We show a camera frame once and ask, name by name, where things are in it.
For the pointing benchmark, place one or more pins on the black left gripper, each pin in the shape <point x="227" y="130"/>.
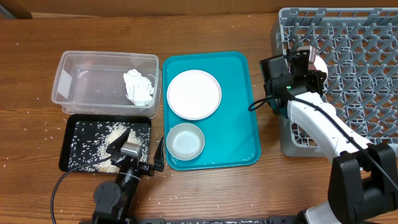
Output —
<point x="149" y="169"/>

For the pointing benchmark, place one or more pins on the grey bowl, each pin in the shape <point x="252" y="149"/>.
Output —
<point x="185" y="141"/>

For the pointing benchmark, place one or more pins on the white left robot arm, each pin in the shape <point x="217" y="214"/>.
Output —
<point x="113" y="199"/>

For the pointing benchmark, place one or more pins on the teal serving tray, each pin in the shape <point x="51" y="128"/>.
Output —
<point x="231" y="132"/>

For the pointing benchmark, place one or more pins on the grey dishwasher rack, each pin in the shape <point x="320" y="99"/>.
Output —
<point x="359" y="47"/>

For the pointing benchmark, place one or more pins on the black tray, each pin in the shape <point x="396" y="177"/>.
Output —
<point x="88" y="135"/>

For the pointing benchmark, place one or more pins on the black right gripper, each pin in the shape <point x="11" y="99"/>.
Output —
<point x="315" y="76"/>

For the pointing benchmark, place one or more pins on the white round plate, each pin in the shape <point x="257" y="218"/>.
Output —
<point x="194" y="94"/>

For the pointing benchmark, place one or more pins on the white tissue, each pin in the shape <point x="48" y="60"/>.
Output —
<point x="139" y="89"/>

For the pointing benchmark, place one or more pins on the clear plastic bin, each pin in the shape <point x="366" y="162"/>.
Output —
<point x="92" y="82"/>

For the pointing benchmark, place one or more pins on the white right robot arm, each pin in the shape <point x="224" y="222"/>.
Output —
<point x="363" y="181"/>

